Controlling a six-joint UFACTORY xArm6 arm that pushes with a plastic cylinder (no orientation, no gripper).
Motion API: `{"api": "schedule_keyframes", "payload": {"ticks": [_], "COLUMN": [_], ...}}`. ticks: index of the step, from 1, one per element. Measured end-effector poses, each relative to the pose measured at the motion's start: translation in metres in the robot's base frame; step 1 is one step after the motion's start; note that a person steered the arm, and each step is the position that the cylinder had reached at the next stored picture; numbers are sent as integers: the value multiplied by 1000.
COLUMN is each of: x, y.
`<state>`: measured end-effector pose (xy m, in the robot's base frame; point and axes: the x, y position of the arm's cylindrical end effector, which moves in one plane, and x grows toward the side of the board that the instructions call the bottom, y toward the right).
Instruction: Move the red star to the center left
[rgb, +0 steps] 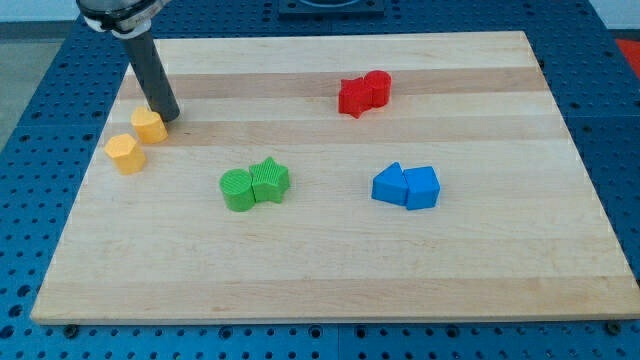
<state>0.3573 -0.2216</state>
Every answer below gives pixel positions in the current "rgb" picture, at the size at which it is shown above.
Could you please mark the red star block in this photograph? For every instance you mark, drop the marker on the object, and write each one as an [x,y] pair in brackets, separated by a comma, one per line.
[355,97]

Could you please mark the green star block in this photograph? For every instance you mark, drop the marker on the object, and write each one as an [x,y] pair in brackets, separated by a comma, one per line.
[270,180]

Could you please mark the blue cube block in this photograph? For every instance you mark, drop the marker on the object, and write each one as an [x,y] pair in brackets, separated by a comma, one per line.
[423,188]

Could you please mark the robot arm flange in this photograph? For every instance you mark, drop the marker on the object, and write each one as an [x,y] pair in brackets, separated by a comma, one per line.
[125,19]

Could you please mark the wooden board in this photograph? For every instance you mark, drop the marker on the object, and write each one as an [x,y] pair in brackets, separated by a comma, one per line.
[518,232]

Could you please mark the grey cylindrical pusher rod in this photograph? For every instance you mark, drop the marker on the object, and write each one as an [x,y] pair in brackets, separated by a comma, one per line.
[151,76]

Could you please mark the yellow heart block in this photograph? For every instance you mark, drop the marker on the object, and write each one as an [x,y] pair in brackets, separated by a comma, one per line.
[148,126]

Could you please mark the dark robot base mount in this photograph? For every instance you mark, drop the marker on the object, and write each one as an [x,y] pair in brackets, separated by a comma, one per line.
[329,8]

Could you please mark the blue triangle block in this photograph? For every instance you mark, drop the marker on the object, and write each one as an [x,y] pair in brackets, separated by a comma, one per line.
[390,185]

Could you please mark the red cylinder block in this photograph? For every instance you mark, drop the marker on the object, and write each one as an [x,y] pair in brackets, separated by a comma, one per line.
[380,83]

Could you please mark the green cylinder block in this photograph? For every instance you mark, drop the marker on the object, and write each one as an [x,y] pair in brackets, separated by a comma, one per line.
[237,190]

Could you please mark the yellow hexagon block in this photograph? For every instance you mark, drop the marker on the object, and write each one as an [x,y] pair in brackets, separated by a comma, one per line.
[125,153]

